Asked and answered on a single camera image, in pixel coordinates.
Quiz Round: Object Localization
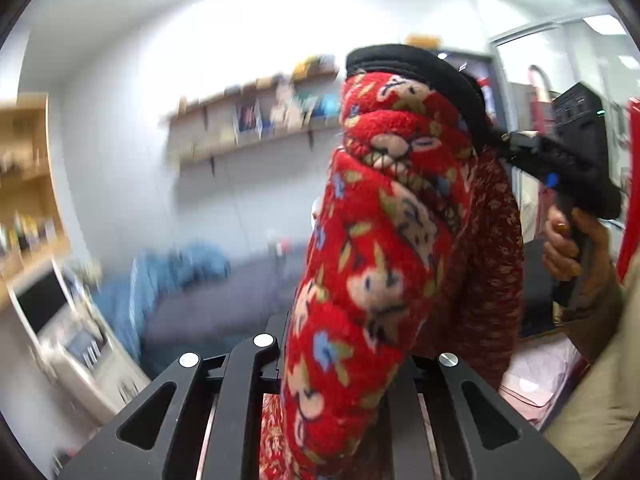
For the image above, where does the red floral quilted jacket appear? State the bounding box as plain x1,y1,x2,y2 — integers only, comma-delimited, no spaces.
258,44,524,479

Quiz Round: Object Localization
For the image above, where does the beige right sleeve forearm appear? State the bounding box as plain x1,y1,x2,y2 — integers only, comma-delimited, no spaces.
544,257,639,479

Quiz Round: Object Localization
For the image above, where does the person's right hand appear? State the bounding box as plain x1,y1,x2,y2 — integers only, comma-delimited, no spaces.
541,202,618,306

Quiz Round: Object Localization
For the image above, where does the red curtain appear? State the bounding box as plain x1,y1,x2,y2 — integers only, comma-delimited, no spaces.
617,98,640,281

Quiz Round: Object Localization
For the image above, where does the pink polka dot sheet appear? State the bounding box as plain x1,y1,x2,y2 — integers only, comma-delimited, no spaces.
499,333,580,429

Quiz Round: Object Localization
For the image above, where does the white air conditioner unit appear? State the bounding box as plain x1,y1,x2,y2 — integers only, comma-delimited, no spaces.
6,257,150,425

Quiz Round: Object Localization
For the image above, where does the wooden bookcase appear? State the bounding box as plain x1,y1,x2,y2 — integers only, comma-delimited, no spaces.
1,93,70,309

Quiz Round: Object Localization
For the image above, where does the wooden wall shelf with items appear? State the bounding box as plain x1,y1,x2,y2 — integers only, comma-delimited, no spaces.
165,55,342,169

